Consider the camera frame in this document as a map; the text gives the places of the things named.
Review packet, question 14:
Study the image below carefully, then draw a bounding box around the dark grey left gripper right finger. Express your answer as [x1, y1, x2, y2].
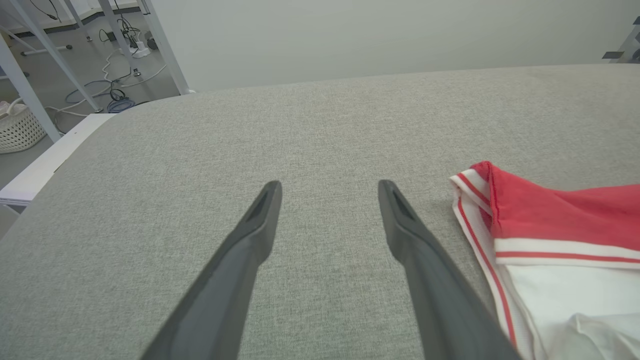
[377, 178, 524, 360]

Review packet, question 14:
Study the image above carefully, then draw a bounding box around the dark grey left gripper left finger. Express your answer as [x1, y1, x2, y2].
[139, 180, 284, 360]

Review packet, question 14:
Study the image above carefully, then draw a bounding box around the red and white shirt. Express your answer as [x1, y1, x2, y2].
[448, 160, 640, 360]

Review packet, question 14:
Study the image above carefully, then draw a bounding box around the grey fabric sofa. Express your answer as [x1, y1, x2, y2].
[0, 63, 640, 360]

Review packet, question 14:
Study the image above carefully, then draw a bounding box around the white woven laundry basket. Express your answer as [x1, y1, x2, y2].
[0, 98, 49, 155]

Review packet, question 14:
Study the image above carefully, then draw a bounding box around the black tape on metal stand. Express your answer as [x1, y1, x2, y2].
[601, 16, 640, 64]

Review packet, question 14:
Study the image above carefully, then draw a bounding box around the blue coiled cable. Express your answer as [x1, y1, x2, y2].
[106, 98, 137, 114]

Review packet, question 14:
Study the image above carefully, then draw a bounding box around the white machine with black handle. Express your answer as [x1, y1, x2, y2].
[0, 113, 117, 208]

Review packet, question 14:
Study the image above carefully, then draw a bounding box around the grey metal frame leg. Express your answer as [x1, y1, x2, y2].
[9, 0, 104, 114]
[96, 0, 142, 77]
[137, 0, 196, 96]
[0, 34, 64, 144]

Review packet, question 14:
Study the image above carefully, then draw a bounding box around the white floor cable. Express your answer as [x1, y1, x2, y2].
[45, 47, 168, 121]

